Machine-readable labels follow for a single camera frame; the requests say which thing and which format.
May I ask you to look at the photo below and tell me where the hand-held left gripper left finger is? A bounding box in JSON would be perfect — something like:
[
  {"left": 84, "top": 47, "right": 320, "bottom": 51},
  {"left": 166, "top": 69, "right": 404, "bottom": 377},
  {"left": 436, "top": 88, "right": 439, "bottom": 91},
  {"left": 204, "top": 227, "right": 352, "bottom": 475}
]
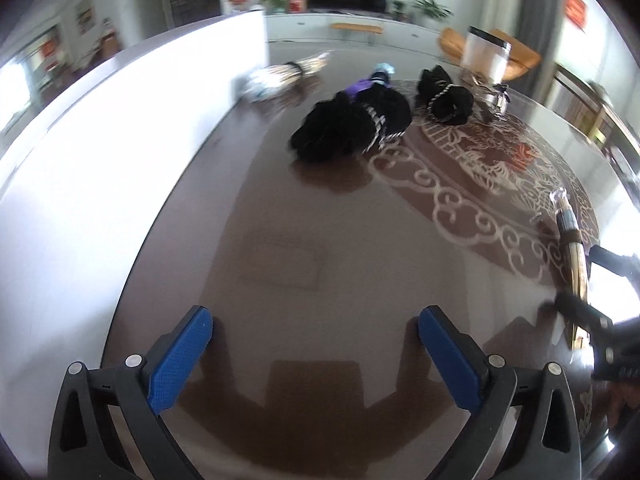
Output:
[{"left": 47, "top": 305, "right": 213, "bottom": 480}]

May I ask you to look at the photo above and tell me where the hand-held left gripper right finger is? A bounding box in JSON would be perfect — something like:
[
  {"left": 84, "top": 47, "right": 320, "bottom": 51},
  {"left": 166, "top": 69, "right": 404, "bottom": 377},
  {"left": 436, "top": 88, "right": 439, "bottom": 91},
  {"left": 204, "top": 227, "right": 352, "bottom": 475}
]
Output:
[{"left": 418, "top": 305, "right": 583, "bottom": 480}]

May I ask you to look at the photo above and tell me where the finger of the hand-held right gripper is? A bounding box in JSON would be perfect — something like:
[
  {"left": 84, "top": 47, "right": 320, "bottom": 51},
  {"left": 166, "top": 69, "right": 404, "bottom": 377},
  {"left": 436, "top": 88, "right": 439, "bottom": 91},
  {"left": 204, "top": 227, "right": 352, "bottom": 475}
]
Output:
[
  {"left": 589, "top": 245, "right": 640, "bottom": 283},
  {"left": 554, "top": 291, "right": 616, "bottom": 333}
]

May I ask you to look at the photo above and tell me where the white storage box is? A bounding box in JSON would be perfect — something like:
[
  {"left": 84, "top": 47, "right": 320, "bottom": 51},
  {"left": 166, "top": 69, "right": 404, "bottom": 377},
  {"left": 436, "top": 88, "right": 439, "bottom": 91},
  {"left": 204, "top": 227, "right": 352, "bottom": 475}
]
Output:
[{"left": 0, "top": 10, "right": 271, "bottom": 416}]

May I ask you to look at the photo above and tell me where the purple toy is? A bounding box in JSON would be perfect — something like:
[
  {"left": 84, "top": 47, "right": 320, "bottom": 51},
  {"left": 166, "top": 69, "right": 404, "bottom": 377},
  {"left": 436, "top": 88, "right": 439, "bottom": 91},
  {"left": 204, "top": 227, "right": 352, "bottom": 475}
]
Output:
[{"left": 347, "top": 62, "right": 398, "bottom": 103}]

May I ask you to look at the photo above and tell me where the bag of bamboo skewers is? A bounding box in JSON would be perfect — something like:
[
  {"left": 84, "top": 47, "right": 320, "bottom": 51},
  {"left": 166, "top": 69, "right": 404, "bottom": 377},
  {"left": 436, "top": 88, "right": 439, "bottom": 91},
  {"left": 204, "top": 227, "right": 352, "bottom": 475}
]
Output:
[{"left": 240, "top": 52, "right": 331, "bottom": 103}]

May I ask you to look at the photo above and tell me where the wooden sideboard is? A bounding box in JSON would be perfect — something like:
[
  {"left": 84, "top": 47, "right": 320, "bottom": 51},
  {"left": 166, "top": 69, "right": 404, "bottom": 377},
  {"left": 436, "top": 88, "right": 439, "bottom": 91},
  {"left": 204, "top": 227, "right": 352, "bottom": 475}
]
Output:
[{"left": 587, "top": 80, "right": 638, "bottom": 161}]

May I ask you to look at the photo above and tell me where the wooden chair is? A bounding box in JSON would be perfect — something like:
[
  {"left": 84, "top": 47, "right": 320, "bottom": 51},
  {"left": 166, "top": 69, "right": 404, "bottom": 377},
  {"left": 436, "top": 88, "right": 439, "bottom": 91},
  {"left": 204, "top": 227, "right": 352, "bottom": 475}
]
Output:
[{"left": 547, "top": 62, "right": 601, "bottom": 126}]

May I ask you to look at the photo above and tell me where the orange lounge chair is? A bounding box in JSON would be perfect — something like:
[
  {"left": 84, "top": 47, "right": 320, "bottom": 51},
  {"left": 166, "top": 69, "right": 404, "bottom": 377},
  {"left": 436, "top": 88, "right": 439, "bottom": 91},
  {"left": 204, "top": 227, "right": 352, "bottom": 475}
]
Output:
[{"left": 439, "top": 27, "right": 542, "bottom": 83}]

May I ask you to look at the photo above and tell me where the clear container with black lid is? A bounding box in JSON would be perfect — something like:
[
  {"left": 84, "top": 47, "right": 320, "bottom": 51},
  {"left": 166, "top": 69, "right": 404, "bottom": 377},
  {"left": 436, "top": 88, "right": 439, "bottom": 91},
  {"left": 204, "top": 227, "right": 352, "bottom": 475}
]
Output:
[{"left": 460, "top": 25, "right": 512, "bottom": 86}]

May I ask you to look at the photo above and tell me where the grey curtain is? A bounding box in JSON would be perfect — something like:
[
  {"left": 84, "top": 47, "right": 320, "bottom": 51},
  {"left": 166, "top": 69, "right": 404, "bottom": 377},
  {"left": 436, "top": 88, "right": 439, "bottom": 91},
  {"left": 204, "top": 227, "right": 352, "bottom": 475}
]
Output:
[{"left": 520, "top": 0, "right": 561, "bottom": 96}]

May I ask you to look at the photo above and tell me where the potted plant in white pot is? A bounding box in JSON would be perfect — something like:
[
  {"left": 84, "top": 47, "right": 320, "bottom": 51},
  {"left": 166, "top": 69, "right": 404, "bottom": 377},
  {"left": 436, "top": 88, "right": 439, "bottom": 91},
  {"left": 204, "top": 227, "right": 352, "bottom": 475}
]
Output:
[{"left": 412, "top": 0, "right": 453, "bottom": 25}]

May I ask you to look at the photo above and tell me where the wooden dining furniture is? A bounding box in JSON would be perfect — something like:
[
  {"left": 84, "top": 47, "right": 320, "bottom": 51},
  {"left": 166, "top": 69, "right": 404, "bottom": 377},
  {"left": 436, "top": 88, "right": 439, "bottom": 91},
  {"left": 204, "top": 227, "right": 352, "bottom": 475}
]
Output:
[{"left": 75, "top": 25, "right": 123, "bottom": 68}]

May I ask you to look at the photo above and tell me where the wooden bench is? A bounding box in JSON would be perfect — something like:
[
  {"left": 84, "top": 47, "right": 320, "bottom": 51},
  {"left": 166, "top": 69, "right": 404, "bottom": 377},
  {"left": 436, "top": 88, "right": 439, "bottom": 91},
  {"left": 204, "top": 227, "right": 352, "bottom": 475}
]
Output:
[{"left": 330, "top": 21, "right": 383, "bottom": 46}]

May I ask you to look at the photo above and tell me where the white door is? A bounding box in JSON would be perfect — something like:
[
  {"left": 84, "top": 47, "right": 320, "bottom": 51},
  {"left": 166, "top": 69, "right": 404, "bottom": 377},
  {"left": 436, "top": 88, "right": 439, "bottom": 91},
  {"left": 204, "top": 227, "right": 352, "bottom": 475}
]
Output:
[{"left": 112, "top": 0, "right": 171, "bottom": 46}]

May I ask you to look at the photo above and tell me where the white television cabinet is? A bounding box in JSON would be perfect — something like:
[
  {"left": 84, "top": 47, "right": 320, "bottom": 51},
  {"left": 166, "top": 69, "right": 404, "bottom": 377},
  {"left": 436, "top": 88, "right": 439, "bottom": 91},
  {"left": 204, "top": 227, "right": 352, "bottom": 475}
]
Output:
[{"left": 265, "top": 10, "right": 451, "bottom": 58}]

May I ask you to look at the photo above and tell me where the framed painting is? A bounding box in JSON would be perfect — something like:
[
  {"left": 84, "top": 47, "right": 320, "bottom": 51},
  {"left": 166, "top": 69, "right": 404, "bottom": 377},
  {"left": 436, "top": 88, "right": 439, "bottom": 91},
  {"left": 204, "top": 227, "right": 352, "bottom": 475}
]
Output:
[{"left": 75, "top": 0, "right": 96, "bottom": 36}]

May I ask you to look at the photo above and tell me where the red wall hanging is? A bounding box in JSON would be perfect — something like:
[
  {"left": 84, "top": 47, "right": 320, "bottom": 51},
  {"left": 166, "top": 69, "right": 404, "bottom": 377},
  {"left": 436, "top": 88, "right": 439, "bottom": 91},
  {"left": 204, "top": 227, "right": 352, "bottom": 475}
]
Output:
[{"left": 564, "top": 0, "right": 588, "bottom": 33}]

